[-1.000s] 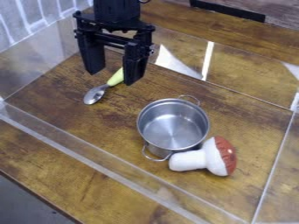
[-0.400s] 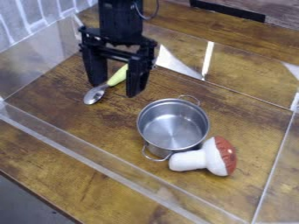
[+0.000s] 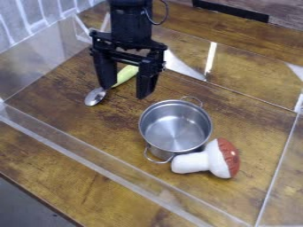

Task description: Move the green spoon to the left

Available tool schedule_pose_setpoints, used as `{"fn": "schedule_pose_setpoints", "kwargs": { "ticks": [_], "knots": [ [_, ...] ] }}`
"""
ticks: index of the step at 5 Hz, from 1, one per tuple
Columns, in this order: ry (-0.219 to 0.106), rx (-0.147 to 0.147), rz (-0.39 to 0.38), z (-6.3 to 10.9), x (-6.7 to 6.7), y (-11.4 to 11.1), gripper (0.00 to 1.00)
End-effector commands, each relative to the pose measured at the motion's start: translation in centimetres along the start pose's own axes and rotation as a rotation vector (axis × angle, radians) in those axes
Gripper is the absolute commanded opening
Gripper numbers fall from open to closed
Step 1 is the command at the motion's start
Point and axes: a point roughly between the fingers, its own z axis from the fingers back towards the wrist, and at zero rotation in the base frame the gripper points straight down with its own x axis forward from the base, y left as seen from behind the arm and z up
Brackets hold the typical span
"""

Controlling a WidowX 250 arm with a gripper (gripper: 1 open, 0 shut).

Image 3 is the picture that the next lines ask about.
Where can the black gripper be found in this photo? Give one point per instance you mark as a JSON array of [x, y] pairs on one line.
[[129, 44]]

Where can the small steel pot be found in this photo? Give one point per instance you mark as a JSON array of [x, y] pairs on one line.
[[176, 127]]

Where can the black bar in background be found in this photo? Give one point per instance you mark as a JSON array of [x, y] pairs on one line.
[[257, 16]]

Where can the plush red white mushroom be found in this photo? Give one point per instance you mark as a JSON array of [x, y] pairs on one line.
[[220, 158]]

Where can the clear acrylic enclosure wall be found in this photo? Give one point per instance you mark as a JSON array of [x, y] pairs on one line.
[[77, 155]]

